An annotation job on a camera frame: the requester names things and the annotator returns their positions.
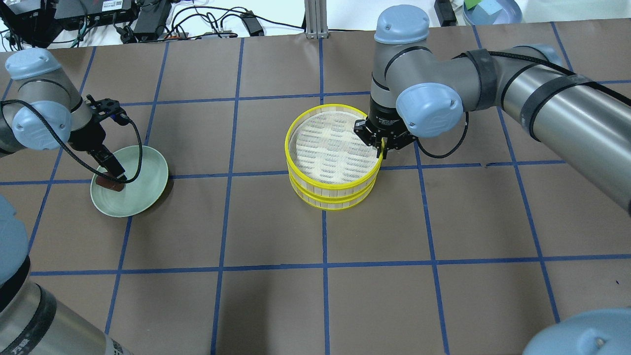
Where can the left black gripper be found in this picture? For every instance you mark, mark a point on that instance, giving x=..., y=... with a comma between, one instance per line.
x=87, y=139

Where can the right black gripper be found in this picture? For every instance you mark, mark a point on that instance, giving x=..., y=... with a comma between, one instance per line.
x=383, y=121

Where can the dark red bun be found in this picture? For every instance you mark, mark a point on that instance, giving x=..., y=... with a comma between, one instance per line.
x=109, y=184

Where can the yellow steamer layer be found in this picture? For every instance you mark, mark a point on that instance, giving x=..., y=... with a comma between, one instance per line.
x=332, y=200
x=323, y=150

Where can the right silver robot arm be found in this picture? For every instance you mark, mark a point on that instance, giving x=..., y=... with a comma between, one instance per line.
x=415, y=96

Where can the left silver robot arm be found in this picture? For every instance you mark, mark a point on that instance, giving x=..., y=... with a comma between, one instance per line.
x=49, y=113

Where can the green foam cube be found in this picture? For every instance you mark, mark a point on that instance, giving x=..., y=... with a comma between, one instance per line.
x=469, y=4

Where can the blue foam cube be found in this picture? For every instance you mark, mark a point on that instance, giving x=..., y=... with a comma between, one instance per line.
x=488, y=8

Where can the black power adapter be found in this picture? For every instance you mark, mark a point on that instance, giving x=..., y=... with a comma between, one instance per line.
x=252, y=24

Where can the blue plate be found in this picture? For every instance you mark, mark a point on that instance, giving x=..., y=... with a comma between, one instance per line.
x=511, y=13

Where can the aluminium frame post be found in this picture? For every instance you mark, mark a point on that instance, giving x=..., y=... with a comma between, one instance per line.
x=316, y=19

